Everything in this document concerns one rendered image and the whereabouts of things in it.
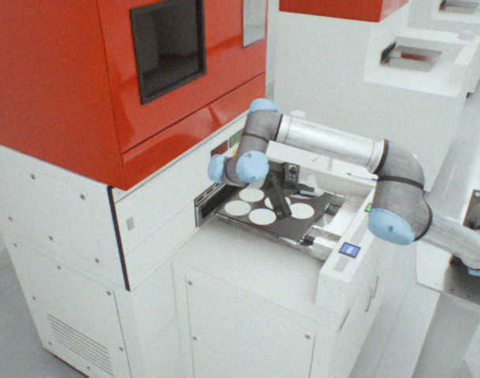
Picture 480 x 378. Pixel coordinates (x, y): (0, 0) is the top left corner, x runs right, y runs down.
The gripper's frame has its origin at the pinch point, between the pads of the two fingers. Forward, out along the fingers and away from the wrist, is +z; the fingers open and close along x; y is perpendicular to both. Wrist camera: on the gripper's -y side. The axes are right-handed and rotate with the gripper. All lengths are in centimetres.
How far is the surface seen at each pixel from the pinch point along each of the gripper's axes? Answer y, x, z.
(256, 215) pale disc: 2.3, 37.0, 0.4
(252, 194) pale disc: 13.6, 45.9, 3.2
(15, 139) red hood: 15, 42, -84
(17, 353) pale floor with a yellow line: -52, 157, -67
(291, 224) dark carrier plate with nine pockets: -1.5, 28.2, 10.1
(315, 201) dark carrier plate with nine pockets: 9.9, 31.3, 23.4
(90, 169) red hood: 2, 20, -63
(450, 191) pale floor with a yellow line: 71, 111, 217
